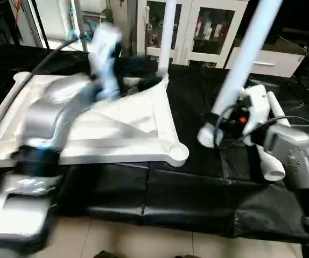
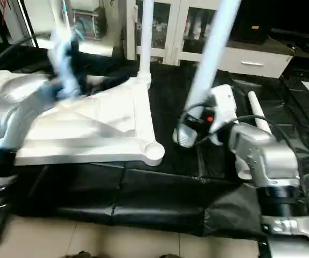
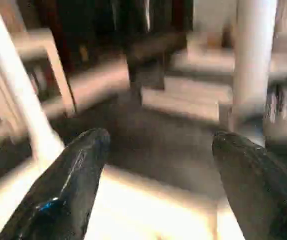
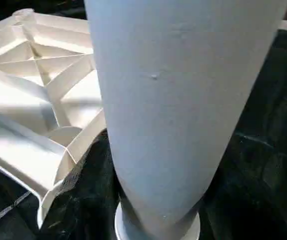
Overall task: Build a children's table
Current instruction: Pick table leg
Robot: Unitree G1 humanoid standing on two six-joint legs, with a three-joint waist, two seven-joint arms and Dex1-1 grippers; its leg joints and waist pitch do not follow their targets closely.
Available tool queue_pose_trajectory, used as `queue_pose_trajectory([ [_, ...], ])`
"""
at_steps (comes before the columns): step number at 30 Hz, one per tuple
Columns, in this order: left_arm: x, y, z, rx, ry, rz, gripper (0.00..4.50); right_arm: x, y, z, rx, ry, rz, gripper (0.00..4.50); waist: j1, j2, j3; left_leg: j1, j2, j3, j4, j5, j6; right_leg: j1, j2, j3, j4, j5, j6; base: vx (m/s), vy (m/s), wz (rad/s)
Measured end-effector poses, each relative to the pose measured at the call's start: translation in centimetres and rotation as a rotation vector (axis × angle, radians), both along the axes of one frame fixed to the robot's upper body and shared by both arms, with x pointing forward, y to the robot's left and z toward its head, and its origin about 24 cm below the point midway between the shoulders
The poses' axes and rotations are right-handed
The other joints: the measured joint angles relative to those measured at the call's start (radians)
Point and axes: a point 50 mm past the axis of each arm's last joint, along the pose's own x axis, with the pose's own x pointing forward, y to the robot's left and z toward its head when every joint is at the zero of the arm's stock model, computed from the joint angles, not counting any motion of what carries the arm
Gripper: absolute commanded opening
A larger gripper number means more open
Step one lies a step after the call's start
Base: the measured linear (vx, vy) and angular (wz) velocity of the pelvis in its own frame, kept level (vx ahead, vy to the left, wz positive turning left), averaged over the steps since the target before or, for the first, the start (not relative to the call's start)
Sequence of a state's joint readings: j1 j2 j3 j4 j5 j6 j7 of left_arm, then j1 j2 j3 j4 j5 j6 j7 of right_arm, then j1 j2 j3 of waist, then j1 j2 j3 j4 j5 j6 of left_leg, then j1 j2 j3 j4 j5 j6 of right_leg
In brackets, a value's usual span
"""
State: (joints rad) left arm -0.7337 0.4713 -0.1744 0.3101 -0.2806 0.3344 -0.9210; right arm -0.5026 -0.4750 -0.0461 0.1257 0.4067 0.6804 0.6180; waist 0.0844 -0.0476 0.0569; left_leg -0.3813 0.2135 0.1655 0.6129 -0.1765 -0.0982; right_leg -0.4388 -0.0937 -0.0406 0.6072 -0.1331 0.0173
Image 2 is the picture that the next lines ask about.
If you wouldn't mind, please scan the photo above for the white plastic table top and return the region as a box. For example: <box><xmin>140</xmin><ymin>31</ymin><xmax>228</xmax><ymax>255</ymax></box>
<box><xmin>0</xmin><ymin>69</ymin><xmax>166</xmax><ymax>167</ymax></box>

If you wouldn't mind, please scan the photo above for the white drawer unit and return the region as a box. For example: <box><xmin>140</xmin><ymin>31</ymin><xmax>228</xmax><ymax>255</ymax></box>
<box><xmin>219</xmin><ymin>45</ymin><xmax>294</xmax><ymax>79</ymax></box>

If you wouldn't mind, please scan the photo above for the black work surface mat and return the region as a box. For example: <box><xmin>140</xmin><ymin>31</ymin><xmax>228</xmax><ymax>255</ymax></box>
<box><xmin>0</xmin><ymin>42</ymin><xmax>309</xmax><ymax>240</ymax></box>

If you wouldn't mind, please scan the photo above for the white glass door cabinet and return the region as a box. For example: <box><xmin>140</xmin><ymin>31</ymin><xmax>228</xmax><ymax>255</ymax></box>
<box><xmin>124</xmin><ymin>0</ymin><xmax>236</xmax><ymax>67</ymax></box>

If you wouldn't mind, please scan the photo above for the black equipment box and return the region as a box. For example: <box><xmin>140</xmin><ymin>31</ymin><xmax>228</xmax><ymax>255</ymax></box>
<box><xmin>235</xmin><ymin>0</ymin><xmax>277</xmax><ymax>44</ymax></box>

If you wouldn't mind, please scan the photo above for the colourful background box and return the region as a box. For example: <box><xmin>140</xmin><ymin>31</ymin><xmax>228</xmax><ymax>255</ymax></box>
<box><xmin>63</xmin><ymin>0</ymin><xmax>108</xmax><ymax>41</ymax></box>

